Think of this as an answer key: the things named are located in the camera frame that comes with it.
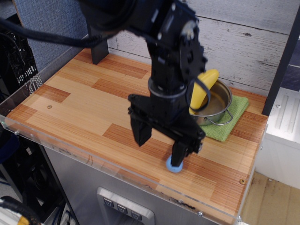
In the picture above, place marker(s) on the dark grey left post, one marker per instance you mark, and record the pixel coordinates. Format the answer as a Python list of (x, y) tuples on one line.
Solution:
[(101, 50)]

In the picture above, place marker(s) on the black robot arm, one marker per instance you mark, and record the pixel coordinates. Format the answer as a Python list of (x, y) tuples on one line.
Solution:
[(171, 31)]

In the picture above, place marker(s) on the blue handled grey spoon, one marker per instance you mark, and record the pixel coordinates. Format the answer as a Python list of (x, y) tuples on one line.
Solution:
[(173, 169)]

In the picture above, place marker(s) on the small steel pot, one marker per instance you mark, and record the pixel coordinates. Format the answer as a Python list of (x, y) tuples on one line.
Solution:
[(217, 112)]

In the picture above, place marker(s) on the silver button control panel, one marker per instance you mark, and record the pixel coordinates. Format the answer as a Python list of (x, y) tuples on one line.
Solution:
[(117, 210)]

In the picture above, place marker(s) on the green cloth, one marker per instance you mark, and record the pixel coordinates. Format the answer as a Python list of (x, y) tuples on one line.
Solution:
[(221, 132)]

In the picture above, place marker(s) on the dark grey right post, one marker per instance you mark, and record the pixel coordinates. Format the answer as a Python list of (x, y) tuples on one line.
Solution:
[(283, 65)]

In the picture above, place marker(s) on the stainless cabinet front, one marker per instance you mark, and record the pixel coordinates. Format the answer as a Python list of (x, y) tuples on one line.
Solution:
[(80, 182)]

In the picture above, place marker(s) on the dark grey post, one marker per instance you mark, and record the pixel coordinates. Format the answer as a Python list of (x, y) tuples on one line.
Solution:
[(101, 50), (283, 65)]

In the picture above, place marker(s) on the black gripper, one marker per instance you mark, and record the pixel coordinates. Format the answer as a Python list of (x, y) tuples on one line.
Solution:
[(171, 117)]

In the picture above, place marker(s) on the yellow plastic banana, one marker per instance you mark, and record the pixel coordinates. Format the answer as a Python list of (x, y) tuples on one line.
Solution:
[(202, 85)]

